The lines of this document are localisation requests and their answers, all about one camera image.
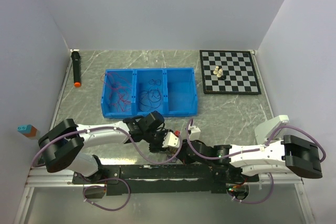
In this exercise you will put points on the cream chess piece left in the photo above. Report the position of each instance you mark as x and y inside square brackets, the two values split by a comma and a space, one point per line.
[215, 72]

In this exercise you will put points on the blue and brown toy block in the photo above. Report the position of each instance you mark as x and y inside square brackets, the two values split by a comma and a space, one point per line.
[29, 131]

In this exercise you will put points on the black marker orange cap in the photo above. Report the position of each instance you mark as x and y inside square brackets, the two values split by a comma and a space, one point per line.
[76, 66]

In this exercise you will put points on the cream chess piece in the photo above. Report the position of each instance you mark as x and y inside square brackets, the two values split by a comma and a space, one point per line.
[215, 72]
[220, 73]

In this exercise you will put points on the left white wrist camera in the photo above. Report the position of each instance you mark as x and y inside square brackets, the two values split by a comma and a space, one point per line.
[171, 141]

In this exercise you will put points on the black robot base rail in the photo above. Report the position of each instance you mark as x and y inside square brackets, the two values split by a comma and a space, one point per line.
[178, 178]

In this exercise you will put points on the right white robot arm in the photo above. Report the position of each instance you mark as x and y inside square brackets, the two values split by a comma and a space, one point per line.
[291, 154]

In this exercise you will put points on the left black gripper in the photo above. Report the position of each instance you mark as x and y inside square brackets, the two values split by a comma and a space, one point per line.
[158, 147]

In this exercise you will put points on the cream chess piece right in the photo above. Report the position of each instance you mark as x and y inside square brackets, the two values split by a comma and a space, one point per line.
[220, 73]

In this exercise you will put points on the black and white chessboard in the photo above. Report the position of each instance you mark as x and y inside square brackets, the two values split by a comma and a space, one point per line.
[237, 66]

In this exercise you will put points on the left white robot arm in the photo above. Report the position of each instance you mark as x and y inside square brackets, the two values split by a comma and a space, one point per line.
[61, 147]

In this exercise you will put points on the blue three-compartment bin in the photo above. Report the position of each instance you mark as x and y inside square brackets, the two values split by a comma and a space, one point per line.
[132, 92]

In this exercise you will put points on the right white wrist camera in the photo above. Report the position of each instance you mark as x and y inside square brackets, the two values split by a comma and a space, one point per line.
[193, 133]

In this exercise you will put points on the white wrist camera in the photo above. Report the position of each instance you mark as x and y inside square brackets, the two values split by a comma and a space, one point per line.
[193, 133]
[171, 141]

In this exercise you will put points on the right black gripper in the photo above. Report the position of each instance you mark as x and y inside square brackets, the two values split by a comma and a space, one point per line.
[183, 156]

